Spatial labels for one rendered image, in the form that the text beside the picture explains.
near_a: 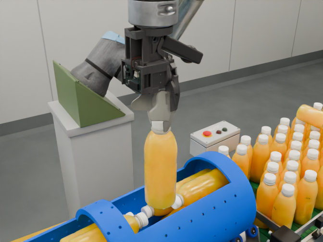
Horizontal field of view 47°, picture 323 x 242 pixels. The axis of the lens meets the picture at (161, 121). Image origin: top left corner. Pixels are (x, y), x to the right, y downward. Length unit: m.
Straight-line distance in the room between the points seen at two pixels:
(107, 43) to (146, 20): 1.05
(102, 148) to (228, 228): 0.83
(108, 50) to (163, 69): 1.01
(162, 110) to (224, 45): 4.07
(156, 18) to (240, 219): 0.70
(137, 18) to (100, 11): 3.16
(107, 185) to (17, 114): 2.16
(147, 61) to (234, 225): 0.62
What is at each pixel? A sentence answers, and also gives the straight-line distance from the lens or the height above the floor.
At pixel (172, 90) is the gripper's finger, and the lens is 0.69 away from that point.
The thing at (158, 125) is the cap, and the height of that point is 1.52.
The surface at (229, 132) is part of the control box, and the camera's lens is 1.58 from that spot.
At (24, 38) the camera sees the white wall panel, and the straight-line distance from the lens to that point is 3.66.
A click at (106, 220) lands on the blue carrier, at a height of 1.23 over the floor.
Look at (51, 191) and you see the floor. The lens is 3.09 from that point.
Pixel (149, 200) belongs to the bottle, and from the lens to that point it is 0.84.
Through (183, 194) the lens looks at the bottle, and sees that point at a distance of 1.09.
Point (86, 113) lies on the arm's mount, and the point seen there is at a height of 1.16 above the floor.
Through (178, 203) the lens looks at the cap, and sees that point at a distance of 1.08.
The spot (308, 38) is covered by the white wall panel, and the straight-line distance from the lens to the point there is 5.89.
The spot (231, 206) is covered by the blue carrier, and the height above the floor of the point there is 1.16.
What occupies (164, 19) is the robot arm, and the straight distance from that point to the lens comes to 0.65.
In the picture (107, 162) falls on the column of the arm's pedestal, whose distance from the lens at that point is 1.80.
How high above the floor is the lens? 1.89
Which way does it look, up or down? 29 degrees down
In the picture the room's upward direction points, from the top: straight up
